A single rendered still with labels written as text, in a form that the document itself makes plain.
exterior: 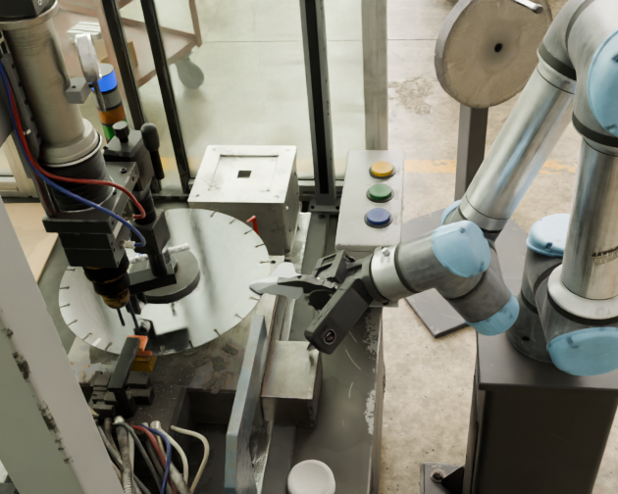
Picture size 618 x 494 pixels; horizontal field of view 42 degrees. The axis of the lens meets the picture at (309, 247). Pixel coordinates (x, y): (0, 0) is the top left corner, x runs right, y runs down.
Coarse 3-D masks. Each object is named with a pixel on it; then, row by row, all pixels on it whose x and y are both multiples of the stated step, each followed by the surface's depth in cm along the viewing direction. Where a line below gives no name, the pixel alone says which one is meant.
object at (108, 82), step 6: (102, 66) 134; (108, 66) 134; (102, 72) 133; (108, 72) 132; (114, 72) 134; (102, 78) 132; (108, 78) 133; (114, 78) 134; (102, 84) 133; (108, 84) 133; (114, 84) 134; (102, 90) 133; (108, 90) 134
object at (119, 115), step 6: (114, 108) 136; (120, 108) 137; (102, 114) 137; (108, 114) 136; (114, 114) 137; (120, 114) 137; (102, 120) 138; (108, 120) 137; (114, 120) 137; (120, 120) 138
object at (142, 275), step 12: (156, 264) 112; (168, 264) 116; (132, 276) 114; (144, 276) 114; (156, 276) 114; (168, 276) 114; (132, 288) 113; (144, 288) 114; (156, 288) 115; (132, 300) 115; (144, 300) 117
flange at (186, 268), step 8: (176, 256) 127; (184, 256) 127; (192, 256) 127; (136, 264) 126; (144, 264) 126; (176, 264) 123; (184, 264) 125; (192, 264) 125; (176, 272) 124; (184, 272) 124; (192, 272) 124; (184, 280) 122; (192, 280) 122; (160, 288) 122; (168, 288) 121; (176, 288) 121; (184, 288) 122; (152, 296) 121; (160, 296) 121; (168, 296) 121; (176, 296) 121
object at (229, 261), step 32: (192, 224) 134; (224, 224) 133; (128, 256) 129; (224, 256) 128; (256, 256) 127; (64, 288) 125; (192, 288) 123; (224, 288) 122; (64, 320) 120; (96, 320) 119; (128, 320) 118; (160, 320) 118; (192, 320) 118; (224, 320) 117; (160, 352) 113
